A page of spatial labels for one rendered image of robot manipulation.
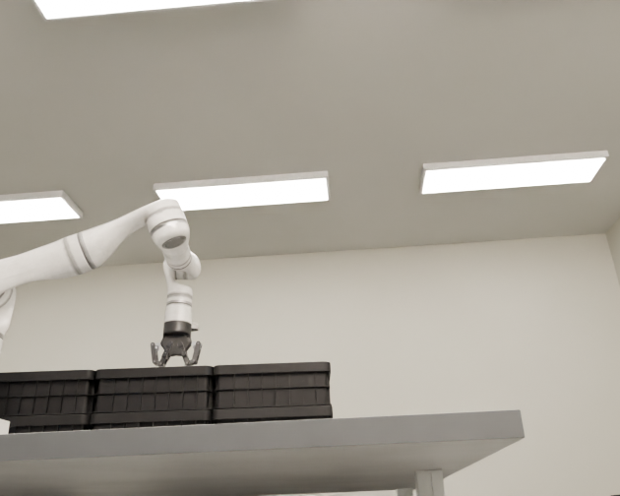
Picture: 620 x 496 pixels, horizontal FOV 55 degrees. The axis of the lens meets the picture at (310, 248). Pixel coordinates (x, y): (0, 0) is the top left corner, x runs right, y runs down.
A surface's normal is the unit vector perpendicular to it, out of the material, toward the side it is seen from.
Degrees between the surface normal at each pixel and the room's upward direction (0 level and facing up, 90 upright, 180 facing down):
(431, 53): 180
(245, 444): 90
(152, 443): 90
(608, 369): 90
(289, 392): 90
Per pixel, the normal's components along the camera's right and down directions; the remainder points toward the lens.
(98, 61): 0.04, 0.91
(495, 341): -0.08, -0.41
